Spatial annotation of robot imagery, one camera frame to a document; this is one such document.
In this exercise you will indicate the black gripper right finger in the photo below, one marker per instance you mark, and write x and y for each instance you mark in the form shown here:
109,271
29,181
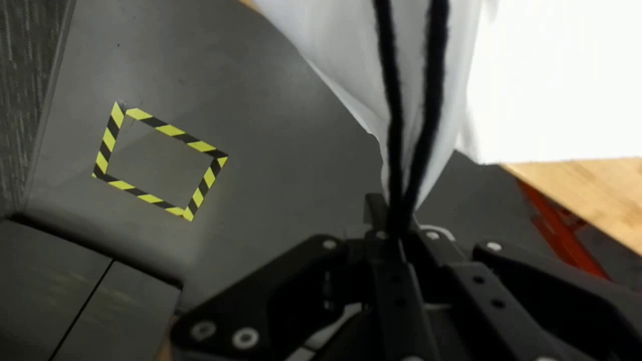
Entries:
517,306

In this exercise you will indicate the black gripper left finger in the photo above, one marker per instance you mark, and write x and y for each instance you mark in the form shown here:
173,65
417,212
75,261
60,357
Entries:
364,288

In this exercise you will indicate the white cloth with black strap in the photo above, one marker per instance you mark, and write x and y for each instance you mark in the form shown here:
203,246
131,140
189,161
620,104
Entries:
497,80

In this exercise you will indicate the yellow black floor tape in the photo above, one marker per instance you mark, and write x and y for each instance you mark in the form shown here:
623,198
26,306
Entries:
157,161

